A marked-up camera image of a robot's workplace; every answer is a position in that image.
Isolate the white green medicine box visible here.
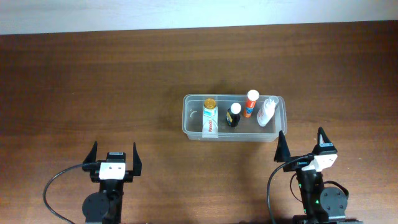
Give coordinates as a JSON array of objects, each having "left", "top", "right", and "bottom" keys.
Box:
[{"left": 202, "top": 106, "right": 218, "bottom": 139}]

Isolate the clear plastic container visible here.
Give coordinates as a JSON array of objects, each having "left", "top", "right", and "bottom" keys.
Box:
[{"left": 182, "top": 94, "right": 287, "bottom": 142}]

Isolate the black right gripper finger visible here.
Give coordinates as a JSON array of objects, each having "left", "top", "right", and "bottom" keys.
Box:
[
  {"left": 274, "top": 131, "right": 291, "bottom": 162},
  {"left": 317, "top": 127, "right": 331, "bottom": 146}
]

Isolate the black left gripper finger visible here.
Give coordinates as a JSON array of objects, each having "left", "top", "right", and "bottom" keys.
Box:
[
  {"left": 132, "top": 142, "right": 142, "bottom": 176},
  {"left": 82, "top": 141, "right": 98, "bottom": 171}
]

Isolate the orange tablet tube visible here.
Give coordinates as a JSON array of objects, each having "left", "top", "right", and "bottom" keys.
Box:
[{"left": 243, "top": 90, "right": 260, "bottom": 118}]

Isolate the dark brown medicine bottle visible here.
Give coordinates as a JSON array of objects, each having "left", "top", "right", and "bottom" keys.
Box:
[{"left": 226, "top": 103, "right": 241, "bottom": 127}]

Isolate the white spray bottle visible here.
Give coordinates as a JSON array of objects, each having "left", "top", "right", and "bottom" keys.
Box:
[{"left": 257, "top": 96, "right": 279, "bottom": 127}]

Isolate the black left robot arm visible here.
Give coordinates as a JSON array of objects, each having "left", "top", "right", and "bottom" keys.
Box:
[{"left": 82, "top": 142, "right": 142, "bottom": 223}]

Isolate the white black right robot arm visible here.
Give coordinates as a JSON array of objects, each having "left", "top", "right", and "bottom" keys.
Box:
[{"left": 267, "top": 128, "right": 361, "bottom": 224}]

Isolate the small gold-lidded balm jar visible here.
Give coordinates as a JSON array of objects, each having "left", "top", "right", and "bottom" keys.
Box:
[{"left": 203, "top": 98, "right": 216, "bottom": 110}]

